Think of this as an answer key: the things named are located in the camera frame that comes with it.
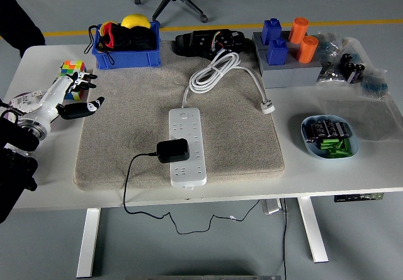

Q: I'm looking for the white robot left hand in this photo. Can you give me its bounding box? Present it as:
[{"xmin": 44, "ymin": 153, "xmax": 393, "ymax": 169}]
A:
[{"xmin": 23, "ymin": 71, "xmax": 105, "ymax": 126}]

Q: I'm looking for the black power adapter with cord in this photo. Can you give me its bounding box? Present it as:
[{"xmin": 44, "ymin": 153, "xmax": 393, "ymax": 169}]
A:
[{"xmin": 122, "ymin": 138, "xmax": 263, "ymax": 235}]

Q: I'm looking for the white power strip with cord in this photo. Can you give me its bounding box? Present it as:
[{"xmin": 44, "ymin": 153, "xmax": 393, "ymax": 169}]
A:
[{"xmin": 168, "ymin": 50, "xmax": 277, "ymax": 190}]

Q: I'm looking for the multicolour puzzle cube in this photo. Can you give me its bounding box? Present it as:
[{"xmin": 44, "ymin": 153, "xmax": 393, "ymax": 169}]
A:
[{"xmin": 59, "ymin": 59, "xmax": 88, "ymax": 101}]

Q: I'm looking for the blue plastic bin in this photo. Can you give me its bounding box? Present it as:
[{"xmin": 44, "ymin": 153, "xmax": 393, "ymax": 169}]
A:
[{"xmin": 91, "ymin": 21, "xmax": 162, "ymax": 70}]

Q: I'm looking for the yellow ball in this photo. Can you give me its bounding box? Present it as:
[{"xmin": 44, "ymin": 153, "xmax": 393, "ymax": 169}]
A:
[{"xmin": 121, "ymin": 14, "xmax": 151, "ymax": 29}]

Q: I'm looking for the white table leg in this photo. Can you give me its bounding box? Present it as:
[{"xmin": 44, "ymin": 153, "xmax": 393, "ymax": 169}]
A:
[
  {"xmin": 76, "ymin": 208, "xmax": 101, "ymax": 278},
  {"xmin": 297, "ymin": 197, "xmax": 329, "ymax": 264}
]

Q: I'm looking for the black electronic device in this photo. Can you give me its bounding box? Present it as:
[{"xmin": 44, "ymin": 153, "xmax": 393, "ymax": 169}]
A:
[{"xmin": 171, "ymin": 28, "xmax": 247, "ymax": 58}]

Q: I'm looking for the grey-brown mat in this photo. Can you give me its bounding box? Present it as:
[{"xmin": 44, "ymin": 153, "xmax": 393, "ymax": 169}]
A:
[{"xmin": 74, "ymin": 39, "xmax": 286, "ymax": 191}]

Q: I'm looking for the blue plastic block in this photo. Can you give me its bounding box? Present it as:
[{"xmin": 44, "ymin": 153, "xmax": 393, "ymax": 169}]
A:
[
  {"xmin": 261, "ymin": 18, "xmax": 283, "ymax": 45},
  {"xmin": 266, "ymin": 38, "xmax": 289, "ymax": 66}
]

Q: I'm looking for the grey block base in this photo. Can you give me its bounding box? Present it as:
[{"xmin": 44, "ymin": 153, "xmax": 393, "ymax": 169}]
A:
[{"xmin": 251, "ymin": 30, "xmax": 324, "ymax": 89}]

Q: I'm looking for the silver metal box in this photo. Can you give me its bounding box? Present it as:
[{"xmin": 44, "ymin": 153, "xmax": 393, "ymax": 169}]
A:
[{"xmin": 262, "ymin": 199, "xmax": 283, "ymax": 215}]

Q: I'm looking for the orange cylinder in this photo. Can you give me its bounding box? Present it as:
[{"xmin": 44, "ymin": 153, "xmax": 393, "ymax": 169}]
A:
[
  {"xmin": 297, "ymin": 35, "xmax": 319, "ymax": 64},
  {"xmin": 288, "ymin": 17, "xmax": 309, "ymax": 45}
]

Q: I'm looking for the black capacitor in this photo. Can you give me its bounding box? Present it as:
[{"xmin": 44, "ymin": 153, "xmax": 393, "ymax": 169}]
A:
[
  {"xmin": 324, "ymin": 118, "xmax": 338, "ymax": 138},
  {"xmin": 302, "ymin": 124, "xmax": 317, "ymax": 144},
  {"xmin": 335, "ymin": 121, "xmax": 352, "ymax": 139},
  {"xmin": 311, "ymin": 120, "xmax": 328, "ymax": 139}
]

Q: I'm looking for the small clear bag of screws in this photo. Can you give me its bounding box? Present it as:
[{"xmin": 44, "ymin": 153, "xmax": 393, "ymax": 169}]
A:
[{"xmin": 315, "ymin": 60, "xmax": 346, "ymax": 86}]

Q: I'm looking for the green battery cell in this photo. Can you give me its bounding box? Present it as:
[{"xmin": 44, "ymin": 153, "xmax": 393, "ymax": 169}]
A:
[
  {"xmin": 320, "ymin": 138, "xmax": 339, "ymax": 150},
  {"xmin": 335, "ymin": 138, "xmax": 353, "ymax": 155},
  {"xmin": 324, "ymin": 149, "xmax": 352, "ymax": 159}
]

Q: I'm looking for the clear bag of blue components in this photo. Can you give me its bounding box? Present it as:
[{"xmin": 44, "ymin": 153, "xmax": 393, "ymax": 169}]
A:
[
  {"xmin": 358, "ymin": 68, "xmax": 390, "ymax": 100},
  {"xmin": 314, "ymin": 31, "xmax": 350, "ymax": 62}
]

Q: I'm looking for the clear bag of black capacitors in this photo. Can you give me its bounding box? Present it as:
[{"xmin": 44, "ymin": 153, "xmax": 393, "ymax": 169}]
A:
[{"xmin": 338, "ymin": 52, "xmax": 366, "ymax": 84}]

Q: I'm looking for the yellow floor tape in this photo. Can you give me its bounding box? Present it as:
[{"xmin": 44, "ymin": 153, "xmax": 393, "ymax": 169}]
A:
[{"xmin": 0, "ymin": 18, "xmax": 403, "ymax": 40}]

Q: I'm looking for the light blue tray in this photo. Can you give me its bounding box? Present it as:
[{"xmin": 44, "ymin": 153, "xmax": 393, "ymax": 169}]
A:
[{"xmin": 300, "ymin": 114, "xmax": 360, "ymax": 160}]

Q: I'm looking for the large empty clear bag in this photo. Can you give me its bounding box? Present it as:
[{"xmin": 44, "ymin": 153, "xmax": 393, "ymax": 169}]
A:
[{"xmin": 311, "ymin": 96, "xmax": 403, "ymax": 142}]

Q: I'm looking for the black table control panel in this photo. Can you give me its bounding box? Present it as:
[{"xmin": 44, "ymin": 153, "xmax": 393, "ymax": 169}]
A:
[{"xmin": 334, "ymin": 193, "xmax": 385, "ymax": 203}]

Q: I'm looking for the white wall socket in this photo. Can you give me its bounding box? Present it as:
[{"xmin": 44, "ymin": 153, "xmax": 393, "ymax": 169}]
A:
[{"xmin": 12, "ymin": 90, "xmax": 43, "ymax": 113}]

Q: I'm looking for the black drawstring bag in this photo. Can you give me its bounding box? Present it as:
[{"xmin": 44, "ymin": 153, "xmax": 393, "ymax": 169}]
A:
[{"xmin": 84, "ymin": 21, "xmax": 158, "ymax": 65}]

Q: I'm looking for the thin black hanging cable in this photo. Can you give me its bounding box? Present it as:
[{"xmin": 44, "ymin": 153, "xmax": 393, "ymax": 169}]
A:
[{"xmin": 281, "ymin": 198, "xmax": 288, "ymax": 280}]

